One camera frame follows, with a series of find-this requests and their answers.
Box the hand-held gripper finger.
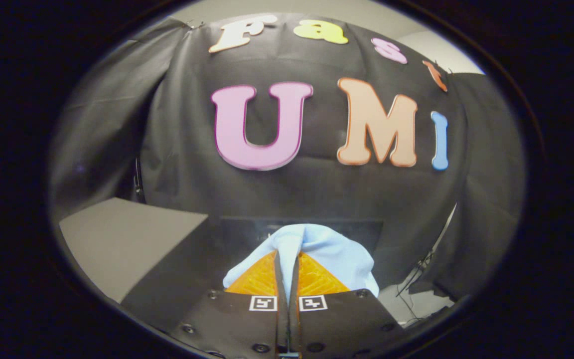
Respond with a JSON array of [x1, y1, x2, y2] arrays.
[[167, 251, 290, 359], [288, 252, 407, 359]]

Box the light blue garment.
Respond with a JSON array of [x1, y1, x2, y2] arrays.
[[222, 223, 380, 300]]

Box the black backdrop cloth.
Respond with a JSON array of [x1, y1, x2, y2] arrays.
[[50, 14, 526, 300]]

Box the thin black stand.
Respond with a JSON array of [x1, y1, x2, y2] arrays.
[[407, 203, 457, 295]]

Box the black floor cables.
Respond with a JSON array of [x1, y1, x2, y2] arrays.
[[396, 282, 420, 325]]

